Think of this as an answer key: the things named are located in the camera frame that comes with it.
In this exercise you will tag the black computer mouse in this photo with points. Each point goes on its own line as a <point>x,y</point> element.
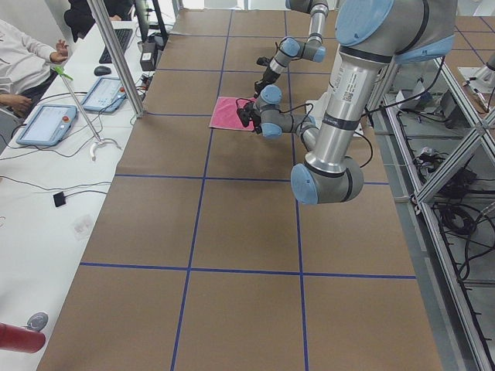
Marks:
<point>102,71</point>

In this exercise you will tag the far teach pendant blue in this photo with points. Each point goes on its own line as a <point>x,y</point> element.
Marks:
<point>106,96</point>

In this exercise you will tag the aluminium frame post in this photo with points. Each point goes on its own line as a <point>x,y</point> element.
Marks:
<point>100,14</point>

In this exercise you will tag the blue tape line lengthwise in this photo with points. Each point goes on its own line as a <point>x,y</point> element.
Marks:
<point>189,266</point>

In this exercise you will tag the small black square pad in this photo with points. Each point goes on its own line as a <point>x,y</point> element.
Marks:
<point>59,199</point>

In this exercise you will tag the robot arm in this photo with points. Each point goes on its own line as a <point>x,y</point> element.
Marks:
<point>371,35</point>
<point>290,49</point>

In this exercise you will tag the metal reacher grabber stick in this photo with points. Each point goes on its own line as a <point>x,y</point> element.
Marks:
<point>98,141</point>

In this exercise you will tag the aluminium frame rack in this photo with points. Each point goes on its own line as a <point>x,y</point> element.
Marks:
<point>438,118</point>

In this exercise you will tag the round silver disc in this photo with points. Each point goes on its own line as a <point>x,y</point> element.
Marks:
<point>37,322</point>

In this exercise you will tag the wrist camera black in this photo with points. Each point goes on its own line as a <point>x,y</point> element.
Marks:
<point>263,61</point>
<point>245,109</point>

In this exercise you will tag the person in white shirt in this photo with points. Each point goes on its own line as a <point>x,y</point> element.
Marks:
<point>26,68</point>

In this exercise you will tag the pink towel grey back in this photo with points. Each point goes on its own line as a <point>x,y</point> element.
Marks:
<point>225,116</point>

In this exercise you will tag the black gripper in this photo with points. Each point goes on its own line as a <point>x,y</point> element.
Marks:
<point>262,81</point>
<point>255,118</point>

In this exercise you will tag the red cylinder bottle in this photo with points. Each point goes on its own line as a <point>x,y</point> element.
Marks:
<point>19,339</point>

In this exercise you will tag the black box with label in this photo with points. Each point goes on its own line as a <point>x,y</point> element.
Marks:
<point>148,57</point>

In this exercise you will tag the near teach pendant blue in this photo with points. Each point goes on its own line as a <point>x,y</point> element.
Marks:
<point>48,125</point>

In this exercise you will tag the blue tape line crosswise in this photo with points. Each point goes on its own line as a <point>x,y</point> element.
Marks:
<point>246,271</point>

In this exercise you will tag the teach pendant blue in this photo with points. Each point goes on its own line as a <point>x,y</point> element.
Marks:
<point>48,125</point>
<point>106,96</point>

